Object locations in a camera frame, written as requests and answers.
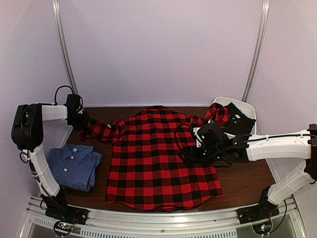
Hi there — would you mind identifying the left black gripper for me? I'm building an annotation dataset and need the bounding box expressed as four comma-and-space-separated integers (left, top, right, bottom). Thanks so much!
69, 111, 91, 130

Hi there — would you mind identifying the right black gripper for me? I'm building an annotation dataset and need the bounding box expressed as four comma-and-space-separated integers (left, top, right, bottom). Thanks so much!
179, 145, 224, 165

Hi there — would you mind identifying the red black plaid shirt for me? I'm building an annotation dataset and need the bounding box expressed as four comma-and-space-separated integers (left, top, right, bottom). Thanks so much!
80, 105, 228, 212

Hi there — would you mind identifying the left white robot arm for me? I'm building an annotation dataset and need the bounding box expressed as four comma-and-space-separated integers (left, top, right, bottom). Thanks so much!
11, 94, 89, 220

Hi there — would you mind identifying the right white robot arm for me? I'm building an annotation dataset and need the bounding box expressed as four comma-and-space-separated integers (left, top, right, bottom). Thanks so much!
179, 123, 317, 219

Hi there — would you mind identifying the black shirt in basin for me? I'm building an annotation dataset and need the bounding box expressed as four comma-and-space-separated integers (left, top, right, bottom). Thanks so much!
224, 103, 256, 135

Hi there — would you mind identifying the folded blue checked shirt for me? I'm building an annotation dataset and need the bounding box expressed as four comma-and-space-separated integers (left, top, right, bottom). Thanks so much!
47, 144, 102, 192

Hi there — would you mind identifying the white plastic basin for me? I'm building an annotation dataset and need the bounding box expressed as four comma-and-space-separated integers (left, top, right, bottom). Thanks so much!
213, 97, 257, 138

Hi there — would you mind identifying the right circuit board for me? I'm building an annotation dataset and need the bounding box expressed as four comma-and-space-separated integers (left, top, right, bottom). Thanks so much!
252, 221, 272, 235

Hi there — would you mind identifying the circuit board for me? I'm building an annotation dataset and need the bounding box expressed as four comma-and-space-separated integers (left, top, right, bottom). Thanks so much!
252, 221, 272, 235
53, 221, 74, 236

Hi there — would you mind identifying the left circuit board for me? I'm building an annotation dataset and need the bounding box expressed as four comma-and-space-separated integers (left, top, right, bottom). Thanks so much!
53, 221, 74, 236

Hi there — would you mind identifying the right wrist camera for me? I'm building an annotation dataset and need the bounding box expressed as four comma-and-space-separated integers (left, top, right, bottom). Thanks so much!
192, 127, 202, 148

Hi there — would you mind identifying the front aluminium rail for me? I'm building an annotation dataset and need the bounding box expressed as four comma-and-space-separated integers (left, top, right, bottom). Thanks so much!
17, 196, 309, 238

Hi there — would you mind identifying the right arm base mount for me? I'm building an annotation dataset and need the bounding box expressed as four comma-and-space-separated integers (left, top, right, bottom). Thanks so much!
237, 200, 280, 224

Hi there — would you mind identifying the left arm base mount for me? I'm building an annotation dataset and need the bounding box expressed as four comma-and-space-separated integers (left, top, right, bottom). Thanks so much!
45, 203, 88, 225

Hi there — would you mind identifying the left aluminium frame post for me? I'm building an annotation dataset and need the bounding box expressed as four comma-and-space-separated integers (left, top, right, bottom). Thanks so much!
52, 0, 78, 94

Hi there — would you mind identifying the aluminium frame post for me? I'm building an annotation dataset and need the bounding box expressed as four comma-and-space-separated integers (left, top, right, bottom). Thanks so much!
52, 0, 78, 94
242, 0, 270, 102

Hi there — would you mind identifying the right aluminium frame post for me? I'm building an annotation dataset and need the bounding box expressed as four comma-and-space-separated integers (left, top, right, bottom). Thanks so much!
242, 0, 270, 102

